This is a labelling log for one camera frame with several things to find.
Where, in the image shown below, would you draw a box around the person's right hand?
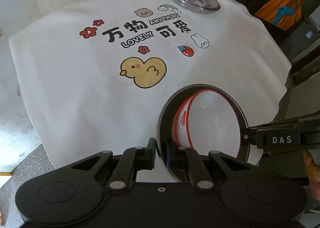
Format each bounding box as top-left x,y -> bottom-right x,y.
303,150 -> 320,200

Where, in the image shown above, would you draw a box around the deep steel bowl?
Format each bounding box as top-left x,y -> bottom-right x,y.
157,84 -> 251,168

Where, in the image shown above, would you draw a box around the orange dress figure painting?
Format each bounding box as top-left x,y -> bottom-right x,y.
255,0 -> 307,31

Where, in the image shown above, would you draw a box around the white printed table mat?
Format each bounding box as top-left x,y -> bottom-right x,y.
9,0 -> 291,168

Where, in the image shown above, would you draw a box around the white red-rimmed bowl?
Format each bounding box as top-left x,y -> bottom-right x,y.
171,97 -> 194,149
188,89 -> 240,157

